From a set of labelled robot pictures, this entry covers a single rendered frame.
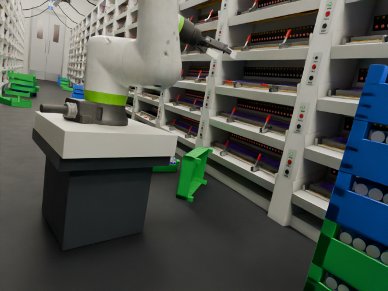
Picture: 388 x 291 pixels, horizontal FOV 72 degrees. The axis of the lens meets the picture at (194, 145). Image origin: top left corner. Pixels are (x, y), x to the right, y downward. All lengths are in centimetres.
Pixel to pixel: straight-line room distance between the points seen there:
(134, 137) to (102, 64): 22
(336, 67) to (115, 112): 84
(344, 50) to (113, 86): 80
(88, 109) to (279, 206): 85
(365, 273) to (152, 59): 61
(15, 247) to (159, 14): 70
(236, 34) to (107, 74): 108
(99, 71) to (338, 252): 69
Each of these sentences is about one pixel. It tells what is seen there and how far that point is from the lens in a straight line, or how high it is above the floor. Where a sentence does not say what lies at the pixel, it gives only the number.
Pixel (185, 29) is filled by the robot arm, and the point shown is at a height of 71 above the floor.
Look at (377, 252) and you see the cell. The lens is 49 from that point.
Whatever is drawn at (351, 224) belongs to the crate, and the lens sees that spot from 48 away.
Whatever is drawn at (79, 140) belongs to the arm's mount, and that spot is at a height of 32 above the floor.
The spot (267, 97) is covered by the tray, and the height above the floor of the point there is 52.
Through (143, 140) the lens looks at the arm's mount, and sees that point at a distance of 74.
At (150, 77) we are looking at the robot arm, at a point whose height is 49.
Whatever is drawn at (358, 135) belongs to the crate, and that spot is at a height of 46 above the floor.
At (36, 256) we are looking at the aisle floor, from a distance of 84.
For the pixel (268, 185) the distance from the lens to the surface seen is 127.
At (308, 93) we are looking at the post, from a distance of 117.
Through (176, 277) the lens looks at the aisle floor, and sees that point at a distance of 78.
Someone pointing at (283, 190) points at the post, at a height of 14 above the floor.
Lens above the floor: 48
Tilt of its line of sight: 11 degrees down
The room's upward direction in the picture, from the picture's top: 10 degrees clockwise
